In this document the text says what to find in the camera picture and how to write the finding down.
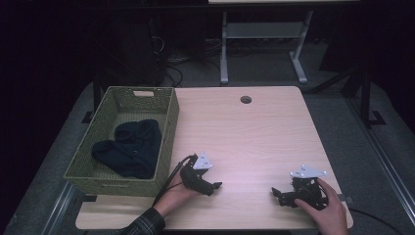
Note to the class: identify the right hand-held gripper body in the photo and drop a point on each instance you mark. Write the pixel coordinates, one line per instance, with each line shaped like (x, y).
(308, 191)

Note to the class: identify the black computer tower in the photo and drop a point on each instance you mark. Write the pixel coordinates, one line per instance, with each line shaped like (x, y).
(137, 49)

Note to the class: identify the green woven basket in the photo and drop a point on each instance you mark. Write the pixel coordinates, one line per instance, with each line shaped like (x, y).
(98, 130)

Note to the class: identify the grey metal table frame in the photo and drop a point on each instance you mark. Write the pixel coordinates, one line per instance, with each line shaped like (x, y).
(261, 31)

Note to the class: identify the person's left hand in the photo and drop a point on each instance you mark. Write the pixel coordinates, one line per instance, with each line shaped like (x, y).
(174, 197)

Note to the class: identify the person's right hand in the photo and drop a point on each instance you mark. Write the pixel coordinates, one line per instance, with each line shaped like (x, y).
(331, 215)

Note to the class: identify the dark navy cloth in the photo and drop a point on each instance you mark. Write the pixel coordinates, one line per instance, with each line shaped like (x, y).
(133, 153)

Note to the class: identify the black metal stand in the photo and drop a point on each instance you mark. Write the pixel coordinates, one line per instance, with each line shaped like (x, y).
(364, 98)

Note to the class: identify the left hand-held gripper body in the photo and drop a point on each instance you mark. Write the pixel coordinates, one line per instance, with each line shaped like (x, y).
(195, 179)

